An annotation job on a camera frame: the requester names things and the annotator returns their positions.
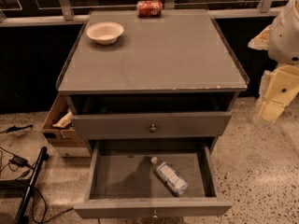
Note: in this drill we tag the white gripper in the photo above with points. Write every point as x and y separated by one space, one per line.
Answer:
285 37

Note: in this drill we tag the clear blue-label plastic bottle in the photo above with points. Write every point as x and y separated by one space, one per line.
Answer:
169 176

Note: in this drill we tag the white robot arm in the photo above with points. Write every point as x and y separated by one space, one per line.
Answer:
281 41

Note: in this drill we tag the grey drawer cabinet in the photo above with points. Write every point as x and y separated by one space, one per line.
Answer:
183 51

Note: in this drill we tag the grey top drawer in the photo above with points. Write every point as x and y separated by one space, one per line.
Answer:
169 115

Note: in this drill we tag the grey open middle drawer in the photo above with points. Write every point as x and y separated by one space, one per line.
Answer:
122 182

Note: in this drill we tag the metal window railing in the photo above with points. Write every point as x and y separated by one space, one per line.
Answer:
30 12

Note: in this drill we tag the orange soda can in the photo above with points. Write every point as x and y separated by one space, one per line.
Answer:
149 8

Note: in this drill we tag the white paper bowl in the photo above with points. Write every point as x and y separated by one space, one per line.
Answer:
105 33

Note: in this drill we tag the crumpled paper wrapper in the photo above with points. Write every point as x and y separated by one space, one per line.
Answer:
64 121

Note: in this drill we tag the cardboard box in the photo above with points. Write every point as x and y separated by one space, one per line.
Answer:
65 141

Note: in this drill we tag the black pole stand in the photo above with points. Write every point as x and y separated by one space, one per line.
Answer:
30 186

